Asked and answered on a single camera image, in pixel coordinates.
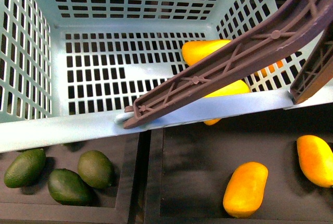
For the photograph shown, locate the light blue plastic basket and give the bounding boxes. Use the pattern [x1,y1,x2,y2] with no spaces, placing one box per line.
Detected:
[0,0,333,154]

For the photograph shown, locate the green avocado middle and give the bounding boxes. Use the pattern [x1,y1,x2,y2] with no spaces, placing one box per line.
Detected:
[47,169,94,206]

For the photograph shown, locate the green avocado right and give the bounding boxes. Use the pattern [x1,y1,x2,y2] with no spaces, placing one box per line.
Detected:
[78,150,115,189]

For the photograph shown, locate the brown basket handle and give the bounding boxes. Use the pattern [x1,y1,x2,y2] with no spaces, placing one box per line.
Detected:
[290,24,332,105]
[123,0,332,129]

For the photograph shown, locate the black mango tray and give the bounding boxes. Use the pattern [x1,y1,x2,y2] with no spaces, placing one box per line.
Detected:
[135,104,333,224]

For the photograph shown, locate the green avocado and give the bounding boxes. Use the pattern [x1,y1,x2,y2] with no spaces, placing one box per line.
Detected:
[4,148,46,189]
[47,169,94,206]
[78,150,115,189]

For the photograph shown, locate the green avocado left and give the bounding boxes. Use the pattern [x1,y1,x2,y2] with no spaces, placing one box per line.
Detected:
[4,148,46,189]

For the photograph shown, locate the mango under basket edge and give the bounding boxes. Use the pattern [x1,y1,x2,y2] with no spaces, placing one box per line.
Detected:
[203,118,221,126]

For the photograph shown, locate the yellow mango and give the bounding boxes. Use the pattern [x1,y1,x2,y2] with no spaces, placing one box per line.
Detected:
[223,161,268,218]
[182,40,250,98]
[297,135,332,188]

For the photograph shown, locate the orange mango behind basket wall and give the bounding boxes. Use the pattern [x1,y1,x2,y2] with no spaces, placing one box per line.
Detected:
[254,60,284,78]

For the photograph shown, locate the black avocado tray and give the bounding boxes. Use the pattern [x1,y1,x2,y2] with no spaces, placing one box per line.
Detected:
[1,132,150,223]

